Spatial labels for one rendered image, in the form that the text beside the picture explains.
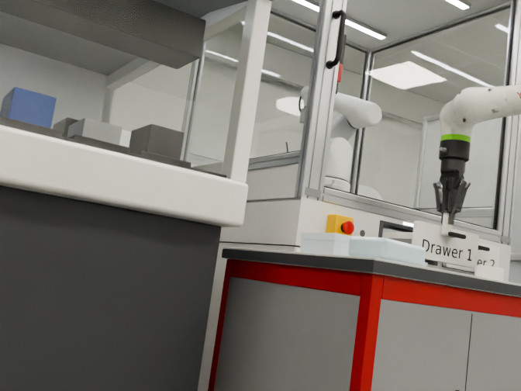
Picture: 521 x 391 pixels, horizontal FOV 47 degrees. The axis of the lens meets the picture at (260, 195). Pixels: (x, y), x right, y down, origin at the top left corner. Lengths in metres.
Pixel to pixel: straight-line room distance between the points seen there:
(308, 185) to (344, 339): 0.71
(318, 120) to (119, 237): 0.79
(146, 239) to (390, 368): 0.58
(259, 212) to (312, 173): 0.25
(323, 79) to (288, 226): 0.46
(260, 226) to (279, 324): 0.62
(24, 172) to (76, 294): 0.28
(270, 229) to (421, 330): 0.77
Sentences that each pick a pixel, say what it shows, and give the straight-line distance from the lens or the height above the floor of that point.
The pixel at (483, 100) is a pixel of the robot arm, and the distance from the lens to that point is 1.87.
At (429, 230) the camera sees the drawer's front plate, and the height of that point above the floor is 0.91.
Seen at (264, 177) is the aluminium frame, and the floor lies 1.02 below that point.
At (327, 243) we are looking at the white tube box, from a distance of 1.35.
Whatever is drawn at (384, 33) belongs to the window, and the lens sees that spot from 2.14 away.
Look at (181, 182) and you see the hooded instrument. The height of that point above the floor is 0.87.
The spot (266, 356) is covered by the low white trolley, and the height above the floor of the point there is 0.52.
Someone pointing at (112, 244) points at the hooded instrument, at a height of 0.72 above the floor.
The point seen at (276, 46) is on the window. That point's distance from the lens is 2.17.
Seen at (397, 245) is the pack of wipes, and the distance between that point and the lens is 1.23.
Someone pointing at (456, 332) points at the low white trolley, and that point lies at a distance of 1.36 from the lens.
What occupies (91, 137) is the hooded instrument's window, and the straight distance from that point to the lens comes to 1.26.
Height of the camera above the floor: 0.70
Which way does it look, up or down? 8 degrees up
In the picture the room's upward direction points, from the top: 8 degrees clockwise
